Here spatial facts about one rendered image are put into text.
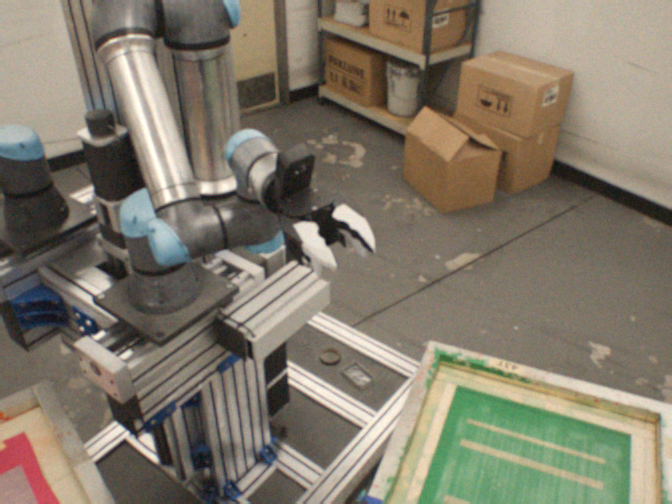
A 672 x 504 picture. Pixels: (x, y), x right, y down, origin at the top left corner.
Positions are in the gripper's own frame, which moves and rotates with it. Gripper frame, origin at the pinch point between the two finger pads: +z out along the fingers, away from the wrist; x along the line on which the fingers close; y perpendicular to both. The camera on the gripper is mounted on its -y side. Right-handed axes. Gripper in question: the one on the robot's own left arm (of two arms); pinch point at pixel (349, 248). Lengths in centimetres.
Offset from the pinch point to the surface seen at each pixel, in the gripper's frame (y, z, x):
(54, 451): 66, -52, 53
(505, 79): 128, -229, -225
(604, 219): 204, -158, -248
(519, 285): 191, -132, -157
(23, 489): 65, -45, 60
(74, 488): 66, -40, 51
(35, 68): 94, -388, 25
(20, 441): 65, -58, 60
